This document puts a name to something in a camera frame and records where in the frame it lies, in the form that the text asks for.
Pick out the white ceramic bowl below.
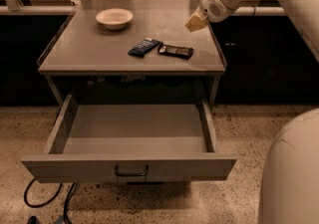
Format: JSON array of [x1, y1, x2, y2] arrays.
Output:
[[96, 8, 134, 30]]

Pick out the blue snack bar wrapper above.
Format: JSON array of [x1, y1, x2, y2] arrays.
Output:
[[128, 38, 160, 58]]

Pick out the grey open top drawer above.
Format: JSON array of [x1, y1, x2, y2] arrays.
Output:
[[21, 96, 236, 183]]

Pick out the black straight floor cable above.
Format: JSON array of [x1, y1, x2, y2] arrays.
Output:
[[62, 182, 80, 224]]

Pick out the white horizontal rail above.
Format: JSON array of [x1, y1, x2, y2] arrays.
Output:
[[0, 6, 286, 16]]

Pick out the grey metal cabinet table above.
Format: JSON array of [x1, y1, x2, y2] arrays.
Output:
[[39, 0, 226, 101]]

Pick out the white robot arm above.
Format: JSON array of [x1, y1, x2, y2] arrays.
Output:
[[185, 0, 319, 224]]

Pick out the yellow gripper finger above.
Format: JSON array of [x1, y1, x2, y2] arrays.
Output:
[[185, 7, 208, 32]]

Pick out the black drawer handle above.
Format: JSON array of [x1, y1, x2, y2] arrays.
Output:
[[114, 165, 150, 177]]

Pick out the black chocolate rxbar wrapper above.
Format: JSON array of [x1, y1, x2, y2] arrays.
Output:
[[158, 43, 193, 60]]

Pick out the black looped floor cable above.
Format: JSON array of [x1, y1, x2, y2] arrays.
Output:
[[23, 177, 64, 209]]

